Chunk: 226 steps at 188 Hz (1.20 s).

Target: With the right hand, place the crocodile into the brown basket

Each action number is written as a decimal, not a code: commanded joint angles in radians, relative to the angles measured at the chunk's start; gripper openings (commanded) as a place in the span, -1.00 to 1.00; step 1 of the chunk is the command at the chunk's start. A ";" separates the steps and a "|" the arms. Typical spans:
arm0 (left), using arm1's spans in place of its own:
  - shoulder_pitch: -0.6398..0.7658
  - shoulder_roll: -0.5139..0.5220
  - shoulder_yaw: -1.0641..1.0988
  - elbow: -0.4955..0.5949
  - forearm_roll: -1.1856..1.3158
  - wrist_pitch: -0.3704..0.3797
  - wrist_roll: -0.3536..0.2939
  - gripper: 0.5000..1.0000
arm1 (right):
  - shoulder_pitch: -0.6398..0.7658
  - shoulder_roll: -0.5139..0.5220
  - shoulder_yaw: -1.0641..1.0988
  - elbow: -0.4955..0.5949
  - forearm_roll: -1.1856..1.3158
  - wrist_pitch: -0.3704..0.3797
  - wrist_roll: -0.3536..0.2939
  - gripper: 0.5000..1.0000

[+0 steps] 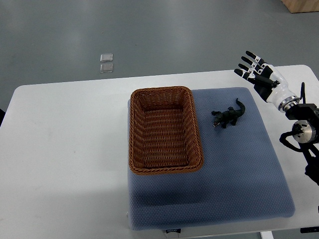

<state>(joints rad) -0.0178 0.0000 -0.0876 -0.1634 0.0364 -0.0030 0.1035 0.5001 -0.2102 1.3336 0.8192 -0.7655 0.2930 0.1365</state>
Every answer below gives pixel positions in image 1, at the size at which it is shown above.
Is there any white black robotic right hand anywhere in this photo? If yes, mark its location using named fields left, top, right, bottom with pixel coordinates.
left=234, top=51, right=300, bottom=112

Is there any dark toy crocodile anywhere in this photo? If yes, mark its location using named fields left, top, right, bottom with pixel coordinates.
left=211, top=98, right=246, bottom=128

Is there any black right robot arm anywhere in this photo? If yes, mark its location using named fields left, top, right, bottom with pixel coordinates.
left=280, top=103, right=319, bottom=184

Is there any brown wicker basket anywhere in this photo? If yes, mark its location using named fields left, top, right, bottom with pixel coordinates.
left=129, top=86, right=204, bottom=175

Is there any wooden box corner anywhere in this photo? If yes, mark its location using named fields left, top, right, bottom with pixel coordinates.
left=282, top=0, right=319, bottom=13

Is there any blue grey foam cushion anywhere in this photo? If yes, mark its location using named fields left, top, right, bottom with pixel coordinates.
left=128, top=88, right=295, bottom=230

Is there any white table leg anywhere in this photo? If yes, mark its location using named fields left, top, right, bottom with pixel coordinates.
left=260, top=231, right=274, bottom=239

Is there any black table control panel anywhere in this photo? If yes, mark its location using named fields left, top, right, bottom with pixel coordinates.
left=300, top=226, right=319, bottom=234

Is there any upper floor plate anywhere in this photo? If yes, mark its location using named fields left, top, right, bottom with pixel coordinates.
left=100, top=53, right=113, bottom=62

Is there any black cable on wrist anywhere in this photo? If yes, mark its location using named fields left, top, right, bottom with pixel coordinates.
left=299, top=82, right=307, bottom=105

